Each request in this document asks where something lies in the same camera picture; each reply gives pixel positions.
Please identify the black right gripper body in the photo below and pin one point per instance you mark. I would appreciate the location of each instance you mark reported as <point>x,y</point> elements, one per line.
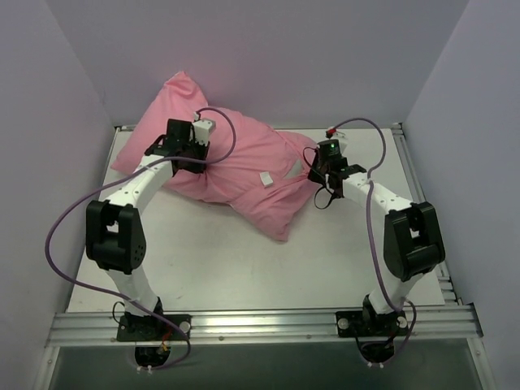
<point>318,171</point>

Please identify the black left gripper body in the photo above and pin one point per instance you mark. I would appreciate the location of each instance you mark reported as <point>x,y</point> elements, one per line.
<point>195,158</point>

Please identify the white pillow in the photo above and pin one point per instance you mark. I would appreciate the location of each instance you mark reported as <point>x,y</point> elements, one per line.
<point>297,170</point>

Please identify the pink floral pillowcase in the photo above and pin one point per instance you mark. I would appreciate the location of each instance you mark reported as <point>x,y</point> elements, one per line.
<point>249,159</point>

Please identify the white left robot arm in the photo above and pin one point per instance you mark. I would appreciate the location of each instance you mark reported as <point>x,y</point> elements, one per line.
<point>115,238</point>

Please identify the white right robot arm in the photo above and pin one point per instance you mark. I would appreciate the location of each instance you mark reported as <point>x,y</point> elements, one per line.
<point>404,236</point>

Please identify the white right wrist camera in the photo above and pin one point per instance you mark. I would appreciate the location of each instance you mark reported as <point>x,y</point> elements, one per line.
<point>339,135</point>

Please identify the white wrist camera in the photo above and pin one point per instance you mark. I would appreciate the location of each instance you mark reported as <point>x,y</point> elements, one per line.
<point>339,135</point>
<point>202,128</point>

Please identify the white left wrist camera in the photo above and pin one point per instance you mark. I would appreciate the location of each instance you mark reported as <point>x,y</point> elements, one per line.
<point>202,128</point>

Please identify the aluminium back rail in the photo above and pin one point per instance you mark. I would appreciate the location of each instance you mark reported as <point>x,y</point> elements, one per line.
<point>395,127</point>

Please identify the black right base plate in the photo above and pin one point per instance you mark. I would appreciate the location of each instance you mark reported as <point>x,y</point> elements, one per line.
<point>374,334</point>

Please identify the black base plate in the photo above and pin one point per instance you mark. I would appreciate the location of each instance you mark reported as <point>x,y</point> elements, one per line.
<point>147,329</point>
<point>374,334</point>

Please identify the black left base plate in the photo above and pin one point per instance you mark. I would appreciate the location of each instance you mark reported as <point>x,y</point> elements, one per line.
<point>147,329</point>

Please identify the aluminium front rail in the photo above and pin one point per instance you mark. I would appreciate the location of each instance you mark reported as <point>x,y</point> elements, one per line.
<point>262,326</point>

